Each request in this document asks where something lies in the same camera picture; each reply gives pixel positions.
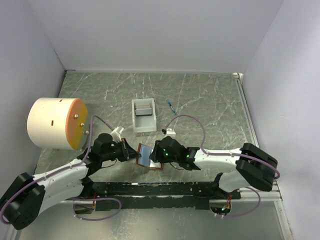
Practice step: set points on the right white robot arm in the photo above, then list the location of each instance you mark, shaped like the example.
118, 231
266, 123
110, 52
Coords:
248, 166

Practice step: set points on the blue pen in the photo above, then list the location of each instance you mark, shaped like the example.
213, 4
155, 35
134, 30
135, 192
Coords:
171, 107

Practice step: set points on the white corner bracket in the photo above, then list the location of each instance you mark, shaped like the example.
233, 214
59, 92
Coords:
238, 75

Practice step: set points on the white cylinder with orange lid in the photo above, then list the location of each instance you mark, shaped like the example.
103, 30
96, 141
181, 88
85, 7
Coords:
58, 123

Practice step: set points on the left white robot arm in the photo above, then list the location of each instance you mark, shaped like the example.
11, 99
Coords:
30, 195

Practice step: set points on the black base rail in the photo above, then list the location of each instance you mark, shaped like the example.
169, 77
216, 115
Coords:
160, 195

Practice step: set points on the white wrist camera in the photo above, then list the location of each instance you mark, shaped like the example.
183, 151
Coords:
169, 132
116, 134

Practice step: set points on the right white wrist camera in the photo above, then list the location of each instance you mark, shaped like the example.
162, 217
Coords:
169, 132

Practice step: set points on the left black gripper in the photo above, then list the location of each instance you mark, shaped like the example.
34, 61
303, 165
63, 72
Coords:
127, 152

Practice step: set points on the white card tray box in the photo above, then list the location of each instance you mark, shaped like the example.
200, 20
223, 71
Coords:
144, 124

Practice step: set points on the aluminium frame rail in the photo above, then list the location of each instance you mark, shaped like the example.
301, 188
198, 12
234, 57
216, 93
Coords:
274, 194

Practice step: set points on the brown leather card holder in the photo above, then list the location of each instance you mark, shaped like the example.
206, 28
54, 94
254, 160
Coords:
144, 159

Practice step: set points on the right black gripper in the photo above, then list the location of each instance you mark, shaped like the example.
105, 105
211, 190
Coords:
156, 156

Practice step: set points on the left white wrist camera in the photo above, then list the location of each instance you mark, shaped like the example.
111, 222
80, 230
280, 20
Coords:
116, 134

